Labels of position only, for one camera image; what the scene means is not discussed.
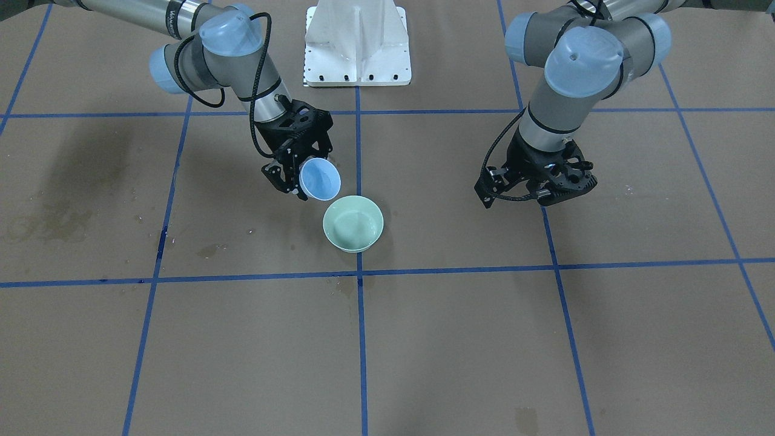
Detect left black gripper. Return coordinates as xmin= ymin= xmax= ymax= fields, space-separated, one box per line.
xmin=474 ymin=132 xmax=598 ymax=209

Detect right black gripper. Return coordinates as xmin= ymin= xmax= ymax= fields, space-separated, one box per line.
xmin=254 ymin=99 xmax=333 ymax=200

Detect light blue plastic cup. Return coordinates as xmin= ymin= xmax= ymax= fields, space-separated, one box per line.
xmin=299 ymin=157 xmax=341 ymax=201

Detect light green bowl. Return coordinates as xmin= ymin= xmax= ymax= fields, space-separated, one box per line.
xmin=322 ymin=196 xmax=384 ymax=253

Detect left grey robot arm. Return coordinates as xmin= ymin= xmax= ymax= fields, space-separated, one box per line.
xmin=474 ymin=1 xmax=773 ymax=208

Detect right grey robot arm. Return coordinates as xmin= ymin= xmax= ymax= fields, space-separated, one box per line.
xmin=74 ymin=1 xmax=341 ymax=201

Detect brown paper table cover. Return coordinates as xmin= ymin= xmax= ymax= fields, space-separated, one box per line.
xmin=2 ymin=1 xmax=774 ymax=435

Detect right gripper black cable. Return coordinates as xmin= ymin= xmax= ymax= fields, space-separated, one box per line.
xmin=173 ymin=12 xmax=285 ymax=159

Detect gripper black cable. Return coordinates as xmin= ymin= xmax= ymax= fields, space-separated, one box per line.
xmin=173 ymin=12 xmax=285 ymax=159
xmin=482 ymin=0 xmax=606 ymax=202

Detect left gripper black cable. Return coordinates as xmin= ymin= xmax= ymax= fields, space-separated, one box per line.
xmin=482 ymin=0 xmax=606 ymax=202

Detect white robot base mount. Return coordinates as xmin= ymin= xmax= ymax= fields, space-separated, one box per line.
xmin=303 ymin=1 xmax=412 ymax=87

